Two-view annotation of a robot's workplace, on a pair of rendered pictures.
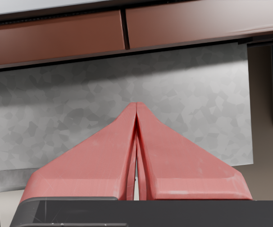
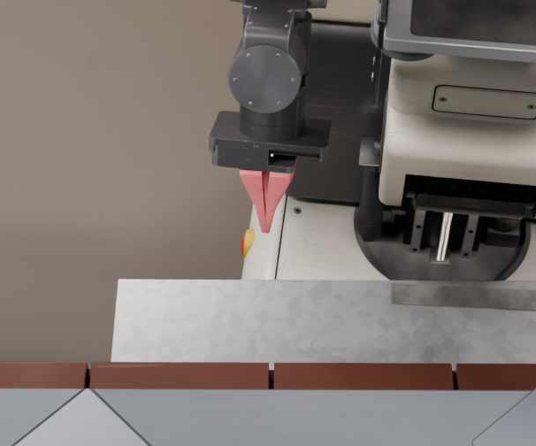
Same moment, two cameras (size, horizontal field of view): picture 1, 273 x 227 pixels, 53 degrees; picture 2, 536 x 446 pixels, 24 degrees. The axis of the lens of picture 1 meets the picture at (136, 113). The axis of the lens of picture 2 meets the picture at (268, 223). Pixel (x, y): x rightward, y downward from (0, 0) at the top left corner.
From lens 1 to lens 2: 1.05 m
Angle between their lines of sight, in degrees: 28
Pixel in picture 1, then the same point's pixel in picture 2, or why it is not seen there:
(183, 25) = (210, 376)
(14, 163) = (459, 314)
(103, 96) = not seen: hidden behind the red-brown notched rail
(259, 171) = (2, 350)
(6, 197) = not seen: outside the picture
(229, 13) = (162, 381)
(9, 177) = (469, 297)
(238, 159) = (137, 287)
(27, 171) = (441, 302)
